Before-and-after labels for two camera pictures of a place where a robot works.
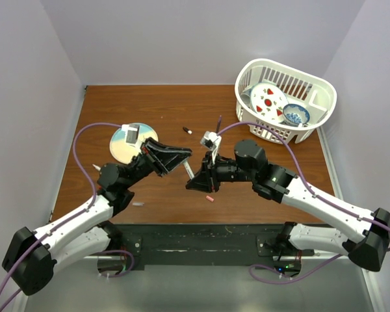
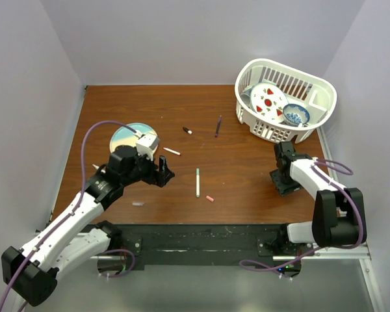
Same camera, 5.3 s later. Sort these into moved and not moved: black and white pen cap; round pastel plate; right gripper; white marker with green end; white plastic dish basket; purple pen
Moved: white marker with green end; right gripper
Not moved: purple pen; black and white pen cap; white plastic dish basket; round pastel plate
